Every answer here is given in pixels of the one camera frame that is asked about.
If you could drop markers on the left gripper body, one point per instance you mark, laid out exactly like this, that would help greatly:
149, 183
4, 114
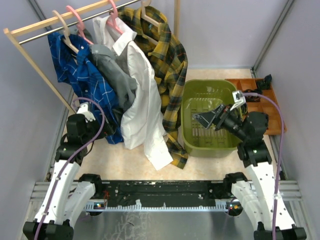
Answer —
94, 128

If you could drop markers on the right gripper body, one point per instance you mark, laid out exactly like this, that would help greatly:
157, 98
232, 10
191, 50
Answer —
228, 120

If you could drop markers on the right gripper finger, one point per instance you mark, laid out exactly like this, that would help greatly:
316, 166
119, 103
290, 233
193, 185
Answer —
208, 122
200, 116

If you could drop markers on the yellow plaid shirt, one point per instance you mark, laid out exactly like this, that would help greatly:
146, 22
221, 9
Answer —
169, 60

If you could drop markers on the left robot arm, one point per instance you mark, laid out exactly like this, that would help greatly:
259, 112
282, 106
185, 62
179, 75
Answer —
62, 204

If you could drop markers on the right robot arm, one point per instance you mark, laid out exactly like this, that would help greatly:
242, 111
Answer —
264, 205

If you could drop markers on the white shirt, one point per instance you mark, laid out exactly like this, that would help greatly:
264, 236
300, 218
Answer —
141, 124

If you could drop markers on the grey shirt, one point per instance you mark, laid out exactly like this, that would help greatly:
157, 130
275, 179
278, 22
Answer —
122, 83

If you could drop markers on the blue plaid shirt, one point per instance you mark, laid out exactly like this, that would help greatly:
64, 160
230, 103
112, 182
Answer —
78, 70

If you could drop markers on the beige hanger with blue shirt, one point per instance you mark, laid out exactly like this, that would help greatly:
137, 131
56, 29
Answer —
66, 33

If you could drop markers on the pink hanger with grey shirt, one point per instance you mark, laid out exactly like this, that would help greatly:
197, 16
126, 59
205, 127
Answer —
80, 24

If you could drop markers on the pink hanger with white shirt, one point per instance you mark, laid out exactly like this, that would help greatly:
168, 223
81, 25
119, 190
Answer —
112, 20

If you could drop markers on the black part beside basket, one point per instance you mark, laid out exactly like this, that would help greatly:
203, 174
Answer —
244, 109

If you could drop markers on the green plastic basket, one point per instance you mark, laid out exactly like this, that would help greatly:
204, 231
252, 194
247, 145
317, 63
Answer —
203, 96

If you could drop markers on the orange compartment tray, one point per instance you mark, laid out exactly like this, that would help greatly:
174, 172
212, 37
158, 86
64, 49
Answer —
258, 104

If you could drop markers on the black part in tray corner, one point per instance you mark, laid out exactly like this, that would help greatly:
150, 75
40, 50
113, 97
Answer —
265, 83

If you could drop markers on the wooden clothes rack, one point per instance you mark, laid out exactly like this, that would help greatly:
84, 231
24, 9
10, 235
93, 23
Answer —
13, 34

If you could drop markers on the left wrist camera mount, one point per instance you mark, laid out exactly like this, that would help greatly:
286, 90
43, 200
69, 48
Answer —
84, 109

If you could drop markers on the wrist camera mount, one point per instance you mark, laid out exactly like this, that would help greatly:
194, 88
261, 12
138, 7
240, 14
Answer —
84, 109
238, 98

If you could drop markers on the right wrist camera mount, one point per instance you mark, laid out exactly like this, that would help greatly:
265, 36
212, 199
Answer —
238, 98

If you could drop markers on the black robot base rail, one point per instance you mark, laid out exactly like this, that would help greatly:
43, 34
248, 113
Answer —
163, 196

